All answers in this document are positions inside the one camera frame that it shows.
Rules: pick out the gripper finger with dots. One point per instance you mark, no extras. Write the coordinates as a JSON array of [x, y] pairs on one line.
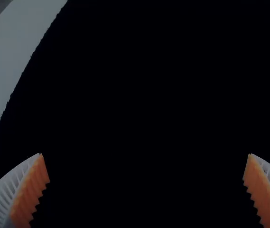
[[25, 194], [263, 190]]

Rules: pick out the black mat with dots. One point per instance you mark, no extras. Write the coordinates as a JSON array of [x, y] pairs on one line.
[[149, 95]]

